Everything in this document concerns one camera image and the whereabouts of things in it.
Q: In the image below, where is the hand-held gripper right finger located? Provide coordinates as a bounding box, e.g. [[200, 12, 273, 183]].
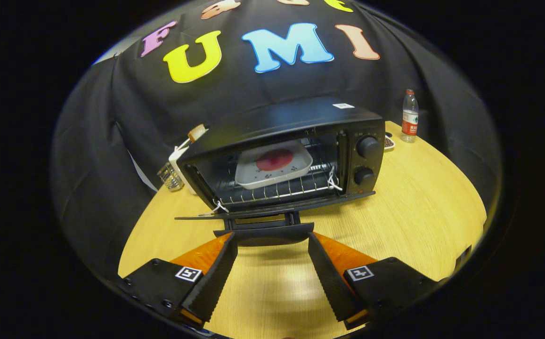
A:
[[307, 232, 440, 330]]

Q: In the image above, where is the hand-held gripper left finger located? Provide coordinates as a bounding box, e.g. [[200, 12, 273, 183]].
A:
[[119, 232, 239, 326]]

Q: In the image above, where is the white square plate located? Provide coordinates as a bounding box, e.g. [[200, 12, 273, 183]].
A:
[[235, 140, 314, 190]]

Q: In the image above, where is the pink round meat slice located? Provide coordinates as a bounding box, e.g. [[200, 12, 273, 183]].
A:
[[256, 149, 294, 171]]

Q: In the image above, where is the black toaster oven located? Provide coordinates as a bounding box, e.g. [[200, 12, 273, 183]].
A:
[[174, 97, 387, 247]]

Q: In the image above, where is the white bread toaster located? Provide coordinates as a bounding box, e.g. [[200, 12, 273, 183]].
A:
[[169, 137, 207, 195]]

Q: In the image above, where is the clear plastic water bottle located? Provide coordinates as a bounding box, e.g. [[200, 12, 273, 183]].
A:
[[401, 89, 419, 143]]

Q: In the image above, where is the black backdrop cloth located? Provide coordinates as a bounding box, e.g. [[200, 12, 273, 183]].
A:
[[51, 0, 501, 278]]

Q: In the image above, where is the small wire basket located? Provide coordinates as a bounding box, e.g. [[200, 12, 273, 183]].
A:
[[157, 162, 184, 192]]

